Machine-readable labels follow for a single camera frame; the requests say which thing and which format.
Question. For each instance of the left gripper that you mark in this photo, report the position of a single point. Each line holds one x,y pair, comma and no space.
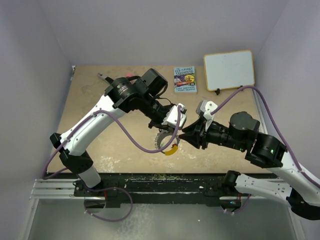
159,124

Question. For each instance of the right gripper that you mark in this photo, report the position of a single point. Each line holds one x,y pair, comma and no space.
200,136

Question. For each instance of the large keyring with small rings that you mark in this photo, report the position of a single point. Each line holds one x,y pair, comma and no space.
163,137

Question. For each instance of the yellow key tag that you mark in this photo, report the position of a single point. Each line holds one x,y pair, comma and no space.
173,149

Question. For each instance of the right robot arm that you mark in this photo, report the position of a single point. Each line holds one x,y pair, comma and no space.
264,151

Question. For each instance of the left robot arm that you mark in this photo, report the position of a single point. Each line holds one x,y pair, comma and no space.
123,95

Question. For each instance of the treehouse paperback book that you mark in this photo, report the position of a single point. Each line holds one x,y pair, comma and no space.
185,79

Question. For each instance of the small whiteboard on stand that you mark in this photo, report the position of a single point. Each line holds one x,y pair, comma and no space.
229,70

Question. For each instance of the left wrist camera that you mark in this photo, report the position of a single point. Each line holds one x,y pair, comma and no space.
176,117

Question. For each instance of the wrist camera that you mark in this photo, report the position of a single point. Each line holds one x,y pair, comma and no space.
204,108
176,117

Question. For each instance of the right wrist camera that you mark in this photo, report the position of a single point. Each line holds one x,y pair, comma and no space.
204,108

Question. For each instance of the right aluminium rail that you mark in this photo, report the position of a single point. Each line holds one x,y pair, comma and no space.
263,115

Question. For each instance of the black base frame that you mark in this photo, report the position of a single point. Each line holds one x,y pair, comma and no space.
116,189

